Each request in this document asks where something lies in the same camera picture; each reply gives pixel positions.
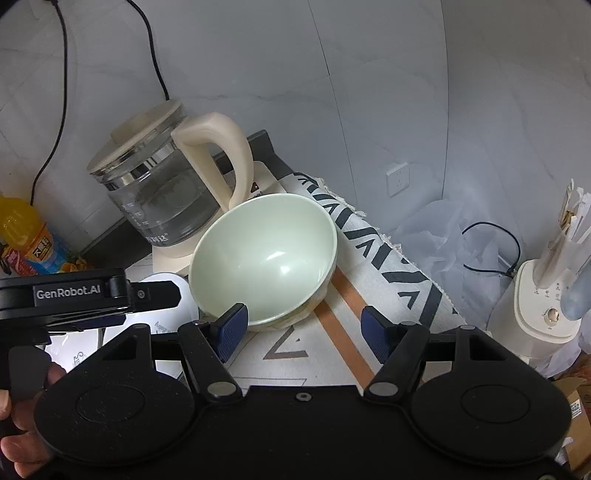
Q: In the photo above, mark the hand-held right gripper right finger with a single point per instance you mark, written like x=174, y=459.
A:
x=376, y=334

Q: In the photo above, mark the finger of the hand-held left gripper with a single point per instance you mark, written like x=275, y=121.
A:
x=157, y=295

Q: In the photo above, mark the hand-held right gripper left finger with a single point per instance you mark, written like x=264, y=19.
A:
x=233, y=330

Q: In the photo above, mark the white plate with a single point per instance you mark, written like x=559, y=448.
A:
x=184, y=300

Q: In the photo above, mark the beige bowl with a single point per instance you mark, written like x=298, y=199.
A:
x=318, y=295

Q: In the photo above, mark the pale green bowl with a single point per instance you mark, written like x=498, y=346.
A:
x=263, y=258

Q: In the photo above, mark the person's left hand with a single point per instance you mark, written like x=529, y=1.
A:
x=23, y=450

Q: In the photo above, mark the patterned woven cloth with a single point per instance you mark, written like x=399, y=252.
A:
x=374, y=277

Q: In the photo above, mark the orange juice bottle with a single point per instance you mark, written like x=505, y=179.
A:
x=27, y=240

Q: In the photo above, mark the clear plastic sheet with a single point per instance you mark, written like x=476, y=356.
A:
x=434, y=230

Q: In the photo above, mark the cream kettle base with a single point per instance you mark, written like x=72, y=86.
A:
x=265, y=180

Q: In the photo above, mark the white appliance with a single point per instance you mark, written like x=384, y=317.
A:
x=531, y=314

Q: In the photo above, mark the cardboard box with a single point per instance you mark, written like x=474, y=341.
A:
x=572, y=397

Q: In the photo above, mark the bundle of pale sticks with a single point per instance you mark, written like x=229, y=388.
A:
x=565, y=226

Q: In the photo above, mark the white wall socket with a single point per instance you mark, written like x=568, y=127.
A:
x=398, y=179

